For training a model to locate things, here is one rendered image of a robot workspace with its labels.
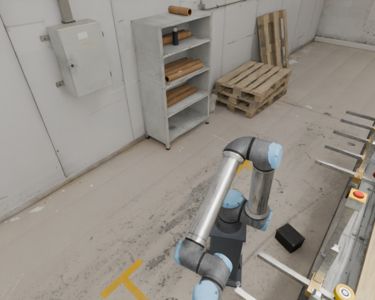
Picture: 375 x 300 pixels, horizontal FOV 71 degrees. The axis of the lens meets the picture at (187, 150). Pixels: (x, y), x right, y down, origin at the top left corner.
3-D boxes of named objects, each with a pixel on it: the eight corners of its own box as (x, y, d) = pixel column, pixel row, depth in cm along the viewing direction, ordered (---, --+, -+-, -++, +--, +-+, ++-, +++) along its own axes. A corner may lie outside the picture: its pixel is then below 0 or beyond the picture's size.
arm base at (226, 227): (213, 231, 183) (213, 222, 177) (216, 210, 197) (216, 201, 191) (241, 236, 180) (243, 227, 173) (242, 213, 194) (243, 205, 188)
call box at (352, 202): (343, 206, 129) (348, 196, 125) (346, 198, 134) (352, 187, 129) (358, 213, 126) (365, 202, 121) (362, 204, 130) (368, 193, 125)
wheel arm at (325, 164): (313, 163, 209) (315, 159, 206) (315, 161, 211) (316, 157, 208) (377, 188, 187) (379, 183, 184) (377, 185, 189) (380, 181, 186)
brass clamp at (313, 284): (303, 294, 132) (305, 289, 129) (311, 273, 140) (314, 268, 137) (315, 302, 129) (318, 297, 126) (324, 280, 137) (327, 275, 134)
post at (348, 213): (319, 255, 156) (346, 205, 129) (322, 249, 159) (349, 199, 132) (328, 260, 154) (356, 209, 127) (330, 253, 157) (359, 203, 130)
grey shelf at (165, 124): (146, 138, 378) (130, 20, 284) (187, 113, 431) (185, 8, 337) (168, 150, 355) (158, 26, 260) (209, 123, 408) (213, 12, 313)
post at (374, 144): (347, 191, 207) (372, 142, 178) (348, 188, 209) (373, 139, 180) (352, 193, 205) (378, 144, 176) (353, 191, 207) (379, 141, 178)
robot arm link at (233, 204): (223, 202, 191) (225, 184, 180) (246, 211, 184) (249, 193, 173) (214, 216, 180) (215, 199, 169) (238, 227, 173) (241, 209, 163)
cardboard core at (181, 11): (168, 5, 306) (187, 8, 290) (172, 5, 311) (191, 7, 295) (168, 13, 311) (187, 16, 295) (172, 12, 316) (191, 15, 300)
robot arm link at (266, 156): (247, 207, 184) (255, 129, 129) (272, 217, 177) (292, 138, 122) (238, 225, 175) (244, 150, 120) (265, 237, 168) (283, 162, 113)
